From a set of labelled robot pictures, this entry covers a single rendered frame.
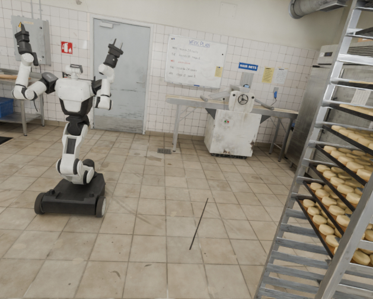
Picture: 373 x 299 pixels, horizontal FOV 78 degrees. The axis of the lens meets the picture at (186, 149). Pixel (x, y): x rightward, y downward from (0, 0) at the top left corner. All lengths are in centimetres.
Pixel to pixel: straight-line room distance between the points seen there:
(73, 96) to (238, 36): 354
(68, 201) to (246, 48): 404
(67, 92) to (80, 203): 98
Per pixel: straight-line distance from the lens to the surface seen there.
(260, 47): 506
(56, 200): 242
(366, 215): 82
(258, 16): 508
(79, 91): 213
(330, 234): 105
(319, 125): 115
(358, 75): 361
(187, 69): 471
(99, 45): 486
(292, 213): 131
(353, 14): 117
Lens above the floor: 148
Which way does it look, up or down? 20 degrees down
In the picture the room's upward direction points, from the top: 8 degrees clockwise
